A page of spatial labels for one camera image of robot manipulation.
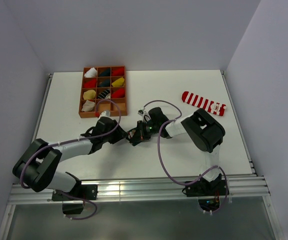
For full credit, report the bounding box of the red rolled sock top right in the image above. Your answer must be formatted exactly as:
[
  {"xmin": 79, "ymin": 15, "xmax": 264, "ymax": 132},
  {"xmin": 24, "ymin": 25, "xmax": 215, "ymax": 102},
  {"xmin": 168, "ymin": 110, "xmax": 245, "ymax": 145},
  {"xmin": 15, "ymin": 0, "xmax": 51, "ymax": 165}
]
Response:
[{"xmin": 111, "ymin": 66, "xmax": 125, "ymax": 77}]

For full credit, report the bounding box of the dark green reindeer sock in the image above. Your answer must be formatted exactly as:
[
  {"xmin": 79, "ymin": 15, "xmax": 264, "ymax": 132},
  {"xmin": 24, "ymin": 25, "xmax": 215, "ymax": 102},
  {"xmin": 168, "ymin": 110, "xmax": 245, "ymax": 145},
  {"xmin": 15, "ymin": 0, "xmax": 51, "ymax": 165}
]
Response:
[{"xmin": 127, "ymin": 128, "xmax": 136, "ymax": 140}]

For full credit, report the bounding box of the red rolled sock lower right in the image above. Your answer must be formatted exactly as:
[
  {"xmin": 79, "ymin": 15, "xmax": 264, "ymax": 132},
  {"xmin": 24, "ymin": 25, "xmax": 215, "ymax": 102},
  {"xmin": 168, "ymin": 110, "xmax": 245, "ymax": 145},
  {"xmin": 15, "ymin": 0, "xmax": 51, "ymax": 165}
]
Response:
[{"xmin": 111, "ymin": 88, "xmax": 126, "ymax": 99}]

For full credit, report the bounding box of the red rolled sock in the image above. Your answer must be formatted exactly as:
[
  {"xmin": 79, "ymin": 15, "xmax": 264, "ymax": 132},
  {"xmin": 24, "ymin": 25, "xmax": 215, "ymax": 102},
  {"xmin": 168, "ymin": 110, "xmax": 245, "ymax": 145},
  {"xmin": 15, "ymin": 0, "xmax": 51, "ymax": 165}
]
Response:
[
  {"xmin": 111, "ymin": 88, "xmax": 126, "ymax": 99},
  {"xmin": 111, "ymin": 66, "xmax": 125, "ymax": 77},
  {"xmin": 83, "ymin": 78, "xmax": 97, "ymax": 88}
]

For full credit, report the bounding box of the wooden compartment organizer tray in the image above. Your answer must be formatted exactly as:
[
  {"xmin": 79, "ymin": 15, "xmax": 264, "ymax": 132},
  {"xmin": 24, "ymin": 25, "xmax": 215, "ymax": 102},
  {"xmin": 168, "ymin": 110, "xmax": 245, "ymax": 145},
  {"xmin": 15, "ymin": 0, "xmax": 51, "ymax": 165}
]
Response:
[{"xmin": 78, "ymin": 65, "xmax": 128, "ymax": 118}]

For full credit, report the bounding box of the red rolled sock left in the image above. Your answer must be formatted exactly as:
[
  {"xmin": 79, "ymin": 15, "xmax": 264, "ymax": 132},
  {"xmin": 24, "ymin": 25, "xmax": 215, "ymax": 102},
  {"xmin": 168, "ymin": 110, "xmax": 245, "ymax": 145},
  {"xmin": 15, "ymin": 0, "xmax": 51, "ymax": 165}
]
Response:
[{"xmin": 83, "ymin": 78, "xmax": 97, "ymax": 88}]

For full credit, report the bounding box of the dark teal rolled sock middle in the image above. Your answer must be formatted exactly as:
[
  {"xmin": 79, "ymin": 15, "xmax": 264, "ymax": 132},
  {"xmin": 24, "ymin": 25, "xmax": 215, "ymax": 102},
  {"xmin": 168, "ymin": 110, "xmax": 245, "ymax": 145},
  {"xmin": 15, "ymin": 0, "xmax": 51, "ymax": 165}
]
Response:
[{"xmin": 97, "ymin": 78, "xmax": 111, "ymax": 88}]

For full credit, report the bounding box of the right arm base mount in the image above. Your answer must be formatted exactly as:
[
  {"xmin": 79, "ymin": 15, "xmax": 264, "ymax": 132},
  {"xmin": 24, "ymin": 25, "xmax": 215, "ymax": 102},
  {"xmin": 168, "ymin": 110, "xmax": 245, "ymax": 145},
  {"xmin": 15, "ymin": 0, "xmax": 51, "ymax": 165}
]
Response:
[{"xmin": 182, "ymin": 174, "xmax": 230, "ymax": 212}]

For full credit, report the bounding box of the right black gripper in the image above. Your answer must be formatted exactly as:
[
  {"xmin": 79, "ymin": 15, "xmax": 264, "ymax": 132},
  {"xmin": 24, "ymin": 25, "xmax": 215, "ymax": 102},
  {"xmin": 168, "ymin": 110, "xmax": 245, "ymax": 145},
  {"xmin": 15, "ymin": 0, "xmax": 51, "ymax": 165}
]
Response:
[{"xmin": 131, "ymin": 120, "xmax": 160, "ymax": 143}]

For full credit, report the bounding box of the dark teal rolled sock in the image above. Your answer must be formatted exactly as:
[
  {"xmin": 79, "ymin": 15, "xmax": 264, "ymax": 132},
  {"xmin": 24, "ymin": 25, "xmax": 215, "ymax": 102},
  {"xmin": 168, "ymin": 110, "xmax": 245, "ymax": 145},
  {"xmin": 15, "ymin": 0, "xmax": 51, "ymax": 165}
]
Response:
[
  {"xmin": 98, "ymin": 67, "xmax": 111, "ymax": 77},
  {"xmin": 97, "ymin": 78, "xmax": 111, "ymax": 88}
]

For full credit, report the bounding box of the yellow rolled sock right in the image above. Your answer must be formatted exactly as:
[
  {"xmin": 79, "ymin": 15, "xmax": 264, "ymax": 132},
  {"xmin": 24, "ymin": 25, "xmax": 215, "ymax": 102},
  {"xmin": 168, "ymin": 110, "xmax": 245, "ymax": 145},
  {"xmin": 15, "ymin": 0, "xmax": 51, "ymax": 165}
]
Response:
[{"xmin": 112, "ymin": 77, "xmax": 125, "ymax": 87}]

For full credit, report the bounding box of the mustard rolled sock left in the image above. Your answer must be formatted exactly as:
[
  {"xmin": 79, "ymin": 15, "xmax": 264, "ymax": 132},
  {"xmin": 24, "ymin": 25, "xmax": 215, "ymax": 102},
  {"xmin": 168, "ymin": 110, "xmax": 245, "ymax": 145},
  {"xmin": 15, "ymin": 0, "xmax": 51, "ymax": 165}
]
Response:
[{"xmin": 82, "ymin": 89, "xmax": 96, "ymax": 100}]

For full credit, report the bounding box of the black white striped rolled sock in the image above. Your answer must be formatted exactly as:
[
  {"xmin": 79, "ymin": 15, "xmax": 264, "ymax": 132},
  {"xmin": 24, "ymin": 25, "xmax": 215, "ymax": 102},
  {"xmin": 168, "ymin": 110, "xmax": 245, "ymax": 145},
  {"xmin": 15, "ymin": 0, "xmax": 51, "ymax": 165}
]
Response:
[{"xmin": 97, "ymin": 89, "xmax": 111, "ymax": 99}]

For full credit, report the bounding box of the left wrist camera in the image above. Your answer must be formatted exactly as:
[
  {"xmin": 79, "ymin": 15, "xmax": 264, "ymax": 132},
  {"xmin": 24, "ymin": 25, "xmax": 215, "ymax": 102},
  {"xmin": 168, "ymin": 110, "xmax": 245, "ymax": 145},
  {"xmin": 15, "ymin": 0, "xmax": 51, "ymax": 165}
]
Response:
[{"xmin": 96, "ymin": 110, "xmax": 111, "ymax": 118}]

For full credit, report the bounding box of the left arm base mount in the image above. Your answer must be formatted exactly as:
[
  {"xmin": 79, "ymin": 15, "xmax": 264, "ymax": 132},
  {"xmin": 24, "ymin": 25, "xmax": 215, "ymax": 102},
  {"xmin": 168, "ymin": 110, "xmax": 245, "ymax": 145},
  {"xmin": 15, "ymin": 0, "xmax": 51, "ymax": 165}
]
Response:
[{"xmin": 51, "ymin": 184, "xmax": 98, "ymax": 220}]

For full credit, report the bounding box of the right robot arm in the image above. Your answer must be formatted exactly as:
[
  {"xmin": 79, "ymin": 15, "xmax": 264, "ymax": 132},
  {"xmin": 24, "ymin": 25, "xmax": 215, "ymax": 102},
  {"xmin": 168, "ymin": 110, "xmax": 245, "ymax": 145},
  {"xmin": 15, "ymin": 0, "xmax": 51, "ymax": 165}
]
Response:
[{"xmin": 126, "ymin": 107, "xmax": 226, "ymax": 195}]

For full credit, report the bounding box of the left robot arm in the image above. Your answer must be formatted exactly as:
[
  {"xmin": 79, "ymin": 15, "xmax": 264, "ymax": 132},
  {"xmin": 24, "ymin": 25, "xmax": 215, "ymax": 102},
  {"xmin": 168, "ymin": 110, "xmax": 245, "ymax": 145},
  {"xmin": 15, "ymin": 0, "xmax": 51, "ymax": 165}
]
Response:
[{"xmin": 12, "ymin": 116, "xmax": 128, "ymax": 200}]

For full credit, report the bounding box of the dark teal rolled sock top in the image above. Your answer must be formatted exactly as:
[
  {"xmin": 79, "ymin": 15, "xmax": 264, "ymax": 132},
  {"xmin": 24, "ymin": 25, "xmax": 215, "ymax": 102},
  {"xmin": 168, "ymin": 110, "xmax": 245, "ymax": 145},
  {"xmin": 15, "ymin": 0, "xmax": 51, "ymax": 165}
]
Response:
[{"xmin": 98, "ymin": 67, "xmax": 111, "ymax": 77}]

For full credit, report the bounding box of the red white striped santa sock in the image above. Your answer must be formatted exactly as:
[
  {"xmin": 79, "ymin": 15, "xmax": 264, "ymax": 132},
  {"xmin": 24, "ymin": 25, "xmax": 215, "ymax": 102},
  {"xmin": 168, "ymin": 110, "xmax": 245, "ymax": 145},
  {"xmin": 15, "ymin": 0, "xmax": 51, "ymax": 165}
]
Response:
[{"xmin": 181, "ymin": 91, "xmax": 227, "ymax": 117}]

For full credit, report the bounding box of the beige red sock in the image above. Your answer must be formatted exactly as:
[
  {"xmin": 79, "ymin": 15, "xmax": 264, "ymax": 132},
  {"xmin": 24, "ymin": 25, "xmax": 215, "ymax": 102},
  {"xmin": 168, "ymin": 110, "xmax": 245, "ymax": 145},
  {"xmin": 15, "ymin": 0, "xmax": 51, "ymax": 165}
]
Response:
[{"xmin": 81, "ymin": 100, "xmax": 96, "ymax": 113}]

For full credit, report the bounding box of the aluminium frame rail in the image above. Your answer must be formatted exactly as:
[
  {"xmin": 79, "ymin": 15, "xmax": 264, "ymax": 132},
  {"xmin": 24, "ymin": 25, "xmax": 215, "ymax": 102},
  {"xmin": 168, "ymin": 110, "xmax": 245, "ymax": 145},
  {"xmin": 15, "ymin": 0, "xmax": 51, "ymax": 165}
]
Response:
[{"xmin": 7, "ymin": 175, "xmax": 271, "ymax": 205}]

